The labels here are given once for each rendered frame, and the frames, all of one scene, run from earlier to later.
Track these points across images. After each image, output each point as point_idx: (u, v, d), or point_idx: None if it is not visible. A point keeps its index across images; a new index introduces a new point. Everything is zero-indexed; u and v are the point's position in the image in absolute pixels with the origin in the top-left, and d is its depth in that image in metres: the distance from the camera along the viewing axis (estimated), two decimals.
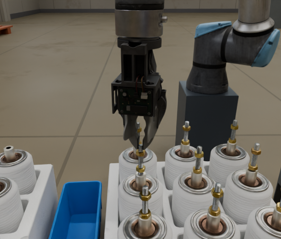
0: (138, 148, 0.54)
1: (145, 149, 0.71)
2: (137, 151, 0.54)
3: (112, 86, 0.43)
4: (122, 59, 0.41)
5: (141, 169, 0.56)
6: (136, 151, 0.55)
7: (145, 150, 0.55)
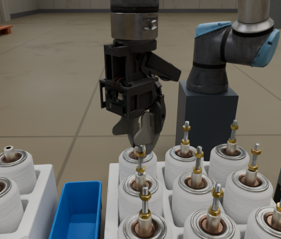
0: (142, 149, 0.54)
1: (145, 149, 0.71)
2: (143, 152, 0.54)
3: (99, 82, 0.46)
4: (105, 58, 0.43)
5: (143, 165, 0.57)
6: (141, 155, 0.54)
7: (137, 150, 0.55)
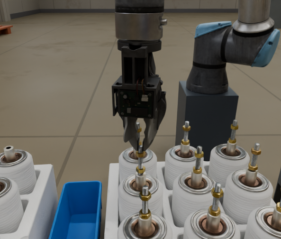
0: (141, 147, 0.55)
1: None
2: None
3: (112, 88, 0.43)
4: (122, 62, 0.41)
5: (137, 166, 0.57)
6: (144, 152, 0.55)
7: (139, 154, 0.54)
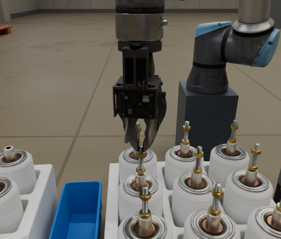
0: (138, 149, 0.55)
1: None
2: (137, 151, 0.55)
3: (113, 89, 0.43)
4: (123, 62, 0.41)
5: (140, 170, 0.56)
6: (137, 152, 0.55)
7: (145, 152, 0.55)
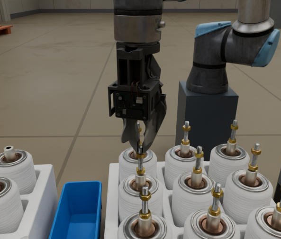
0: (140, 151, 0.54)
1: None
2: (141, 154, 0.54)
3: (108, 89, 0.44)
4: (118, 63, 0.42)
5: (144, 168, 0.57)
6: (139, 156, 0.54)
7: None
